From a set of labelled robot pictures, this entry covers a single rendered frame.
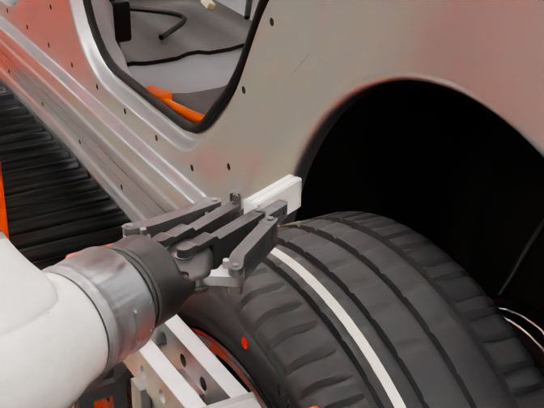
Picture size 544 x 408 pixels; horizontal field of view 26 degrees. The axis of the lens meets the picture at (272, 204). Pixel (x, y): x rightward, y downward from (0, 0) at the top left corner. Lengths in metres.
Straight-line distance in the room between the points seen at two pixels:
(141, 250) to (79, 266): 0.06
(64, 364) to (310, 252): 0.41
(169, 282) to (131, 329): 0.06
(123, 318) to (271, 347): 0.22
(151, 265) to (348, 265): 0.29
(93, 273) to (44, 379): 0.10
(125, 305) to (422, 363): 0.31
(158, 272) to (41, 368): 0.14
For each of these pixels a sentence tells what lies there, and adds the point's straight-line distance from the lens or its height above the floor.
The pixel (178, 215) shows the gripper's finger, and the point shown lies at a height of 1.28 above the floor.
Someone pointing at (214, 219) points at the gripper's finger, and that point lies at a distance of 1.01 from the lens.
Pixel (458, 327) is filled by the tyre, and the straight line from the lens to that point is 1.11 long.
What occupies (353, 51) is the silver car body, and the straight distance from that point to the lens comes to 1.37.
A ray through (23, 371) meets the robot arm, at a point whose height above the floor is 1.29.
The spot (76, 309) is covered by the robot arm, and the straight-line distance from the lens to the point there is 0.85.
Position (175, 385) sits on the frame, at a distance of 1.08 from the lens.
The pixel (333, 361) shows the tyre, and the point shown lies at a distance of 1.05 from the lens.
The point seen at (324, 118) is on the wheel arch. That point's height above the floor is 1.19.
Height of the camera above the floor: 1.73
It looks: 26 degrees down
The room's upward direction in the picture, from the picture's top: straight up
